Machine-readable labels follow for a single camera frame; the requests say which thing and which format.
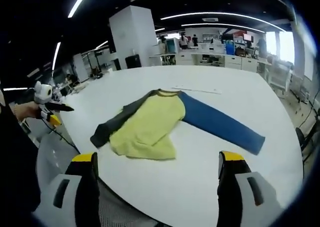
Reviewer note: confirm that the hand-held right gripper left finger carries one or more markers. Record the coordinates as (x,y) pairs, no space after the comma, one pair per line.
(85,187)

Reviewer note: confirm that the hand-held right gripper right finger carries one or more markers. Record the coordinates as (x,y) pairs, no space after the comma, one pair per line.
(230,187)

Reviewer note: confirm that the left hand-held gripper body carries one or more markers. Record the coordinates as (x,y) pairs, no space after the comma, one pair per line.
(42,93)

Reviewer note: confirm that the yellow blue grey garment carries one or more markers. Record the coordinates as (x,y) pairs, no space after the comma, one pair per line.
(150,122)

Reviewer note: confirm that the person's left hand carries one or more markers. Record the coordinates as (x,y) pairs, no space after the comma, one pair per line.
(27,110)

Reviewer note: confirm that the white ceiling light strip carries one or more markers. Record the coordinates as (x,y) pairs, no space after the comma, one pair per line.
(222,25)
(56,55)
(78,3)
(220,14)

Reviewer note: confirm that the black office chair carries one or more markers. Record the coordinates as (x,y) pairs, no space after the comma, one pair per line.
(301,139)

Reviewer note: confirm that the black box unit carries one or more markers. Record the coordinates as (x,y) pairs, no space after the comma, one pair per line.
(133,61)

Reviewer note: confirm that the white square pillar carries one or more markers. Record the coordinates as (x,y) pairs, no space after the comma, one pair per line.
(132,34)

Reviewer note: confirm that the white office chair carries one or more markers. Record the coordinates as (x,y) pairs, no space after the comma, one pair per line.
(278,74)

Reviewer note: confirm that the white office desk row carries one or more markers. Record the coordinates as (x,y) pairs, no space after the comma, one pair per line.
(232,60)

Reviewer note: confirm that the teal panel cart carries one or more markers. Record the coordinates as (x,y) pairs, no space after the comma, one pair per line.
(171,45)

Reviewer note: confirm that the blue plastic bin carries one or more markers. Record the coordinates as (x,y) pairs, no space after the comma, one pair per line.
(230,48)

